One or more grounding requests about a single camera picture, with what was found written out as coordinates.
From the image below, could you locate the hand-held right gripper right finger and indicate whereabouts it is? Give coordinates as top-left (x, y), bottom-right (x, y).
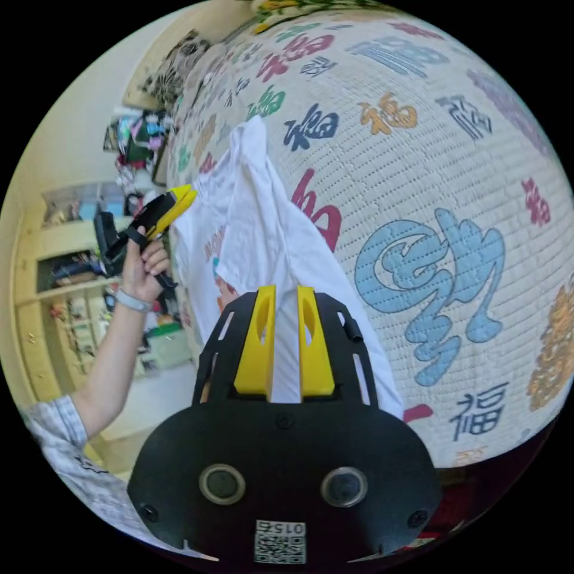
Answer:
top-left (297, 285), bottom-right (335, 397)

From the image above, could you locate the white cartoon print t-shirt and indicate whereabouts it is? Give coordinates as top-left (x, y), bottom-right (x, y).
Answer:
top-left (172, 114), bottom-right (405, 422)

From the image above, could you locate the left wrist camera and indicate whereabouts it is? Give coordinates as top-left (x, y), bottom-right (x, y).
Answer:
top-left (93, 201), bottom-right (132, 278)

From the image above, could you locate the floral pillow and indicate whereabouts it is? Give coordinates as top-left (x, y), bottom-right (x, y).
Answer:
top-left (250, 0), bottom-right (387, 35)

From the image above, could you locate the bed with printed quilt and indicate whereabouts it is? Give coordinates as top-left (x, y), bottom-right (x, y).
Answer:
top-left (166, 0), bottom-right (574, 472)

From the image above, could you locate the cream open shelf cupboard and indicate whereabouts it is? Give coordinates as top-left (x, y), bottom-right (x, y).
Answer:
top-left (12, 179), bottom-right (194, 392)

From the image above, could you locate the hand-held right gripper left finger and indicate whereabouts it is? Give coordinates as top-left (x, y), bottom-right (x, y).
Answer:
top-left (233, 285), bottom-right (277, 396)

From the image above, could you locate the person's left forearm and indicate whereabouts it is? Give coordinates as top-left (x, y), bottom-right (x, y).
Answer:
top-left (73, 288), bottom-right (153, 439)

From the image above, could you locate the person's left hand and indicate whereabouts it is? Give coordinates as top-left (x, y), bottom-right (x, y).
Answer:
top-left (120, 225), bottom-right (172, 303)

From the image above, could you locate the black and white patterned pillow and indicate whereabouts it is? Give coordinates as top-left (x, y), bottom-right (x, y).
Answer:
top-left (126, 28), bottom-right (212, 108)

